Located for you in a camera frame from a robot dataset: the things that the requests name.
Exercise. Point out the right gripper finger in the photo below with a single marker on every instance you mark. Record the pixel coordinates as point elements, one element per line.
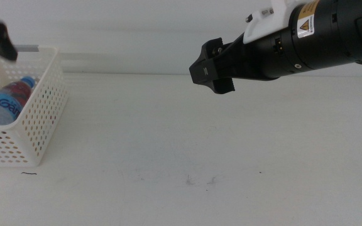
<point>212,48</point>
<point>204,72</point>

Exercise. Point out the red soda can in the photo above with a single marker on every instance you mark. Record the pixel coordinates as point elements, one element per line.
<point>20,89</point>

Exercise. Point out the clear water bottle blue cap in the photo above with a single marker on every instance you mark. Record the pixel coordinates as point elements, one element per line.
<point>2,108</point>

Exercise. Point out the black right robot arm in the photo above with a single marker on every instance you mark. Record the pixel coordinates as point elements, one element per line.
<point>341,31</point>

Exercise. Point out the white perforated plastic basket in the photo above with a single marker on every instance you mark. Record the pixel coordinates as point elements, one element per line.
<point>42,119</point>

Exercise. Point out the thin black thread scrap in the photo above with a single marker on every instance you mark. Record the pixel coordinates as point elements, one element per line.
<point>29,173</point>

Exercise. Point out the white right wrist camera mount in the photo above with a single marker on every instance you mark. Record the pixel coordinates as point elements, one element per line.
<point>262,23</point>

